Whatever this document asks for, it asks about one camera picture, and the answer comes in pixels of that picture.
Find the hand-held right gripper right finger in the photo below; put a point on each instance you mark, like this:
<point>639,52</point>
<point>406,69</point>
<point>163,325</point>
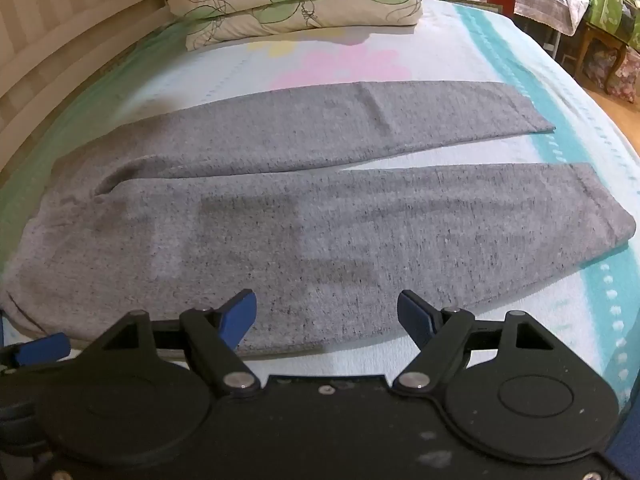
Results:
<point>416,316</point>

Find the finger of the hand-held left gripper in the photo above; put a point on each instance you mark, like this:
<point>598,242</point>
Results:
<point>42,347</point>

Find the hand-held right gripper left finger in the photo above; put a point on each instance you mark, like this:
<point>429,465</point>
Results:
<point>239,317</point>

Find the grey pants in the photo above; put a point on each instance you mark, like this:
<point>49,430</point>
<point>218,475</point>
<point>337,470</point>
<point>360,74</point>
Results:
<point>350,220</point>

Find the floral bed sheet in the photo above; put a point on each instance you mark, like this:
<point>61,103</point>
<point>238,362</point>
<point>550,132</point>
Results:
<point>450,50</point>

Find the white wooden headboard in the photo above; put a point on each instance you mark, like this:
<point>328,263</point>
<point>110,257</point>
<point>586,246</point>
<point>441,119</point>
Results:
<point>50,35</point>

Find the floral bag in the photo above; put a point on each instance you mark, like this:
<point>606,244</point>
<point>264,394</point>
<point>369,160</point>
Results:
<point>625,77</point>

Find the wooden side table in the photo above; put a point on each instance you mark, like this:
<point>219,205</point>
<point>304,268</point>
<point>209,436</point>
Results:
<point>600,45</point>

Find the green patterned box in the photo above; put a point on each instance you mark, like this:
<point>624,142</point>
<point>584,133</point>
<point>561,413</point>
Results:
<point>612,10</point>

